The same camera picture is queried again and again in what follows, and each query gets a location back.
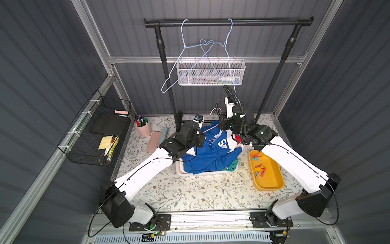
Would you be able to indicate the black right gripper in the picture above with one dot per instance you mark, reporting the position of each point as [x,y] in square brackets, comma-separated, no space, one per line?
[236,122]

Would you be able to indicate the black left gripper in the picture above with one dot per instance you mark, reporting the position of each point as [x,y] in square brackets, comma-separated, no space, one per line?
[198,133]

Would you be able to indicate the red white blue jacket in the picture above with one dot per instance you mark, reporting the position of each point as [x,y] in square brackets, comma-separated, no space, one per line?
[217,153]

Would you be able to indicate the green jacket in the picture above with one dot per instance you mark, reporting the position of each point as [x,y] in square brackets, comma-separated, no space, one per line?
[233,166]

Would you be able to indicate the yellow clothespin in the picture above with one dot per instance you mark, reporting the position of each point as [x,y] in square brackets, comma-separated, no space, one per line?
[259,169]

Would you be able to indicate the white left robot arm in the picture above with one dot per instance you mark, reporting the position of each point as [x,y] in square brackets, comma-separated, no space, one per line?
[116,197]

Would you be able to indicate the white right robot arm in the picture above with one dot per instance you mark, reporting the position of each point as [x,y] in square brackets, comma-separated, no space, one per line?
[318,187]

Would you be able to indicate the light blue eraser block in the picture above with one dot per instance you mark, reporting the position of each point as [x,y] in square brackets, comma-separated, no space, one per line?
[164,134]

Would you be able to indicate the white plastic basket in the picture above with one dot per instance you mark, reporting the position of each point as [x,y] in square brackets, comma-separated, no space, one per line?
[180,171]

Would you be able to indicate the pink eraser block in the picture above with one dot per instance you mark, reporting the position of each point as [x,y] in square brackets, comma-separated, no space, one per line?
[154,141]

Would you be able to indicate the pink pen cup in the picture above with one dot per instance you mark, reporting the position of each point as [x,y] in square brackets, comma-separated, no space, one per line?
[143,126]

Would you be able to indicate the floral table mat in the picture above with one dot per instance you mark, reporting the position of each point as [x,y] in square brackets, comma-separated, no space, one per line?
[169,191]

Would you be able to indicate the yellow plastic tray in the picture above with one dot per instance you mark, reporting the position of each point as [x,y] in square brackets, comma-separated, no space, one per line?
[272,180]

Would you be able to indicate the yellow sticky notes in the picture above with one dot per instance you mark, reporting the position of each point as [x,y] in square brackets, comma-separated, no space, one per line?
[105,142]

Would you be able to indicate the black clothes rack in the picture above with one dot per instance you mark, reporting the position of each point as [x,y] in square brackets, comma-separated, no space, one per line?
[158,24]

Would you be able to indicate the silver mesh wall basket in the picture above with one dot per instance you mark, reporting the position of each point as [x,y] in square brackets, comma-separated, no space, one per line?
[210,72]

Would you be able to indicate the black wire wall basket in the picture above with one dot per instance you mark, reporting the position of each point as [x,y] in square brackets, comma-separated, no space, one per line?
[102,116]

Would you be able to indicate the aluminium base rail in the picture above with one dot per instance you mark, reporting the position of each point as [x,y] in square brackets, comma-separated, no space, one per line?
[213,219]

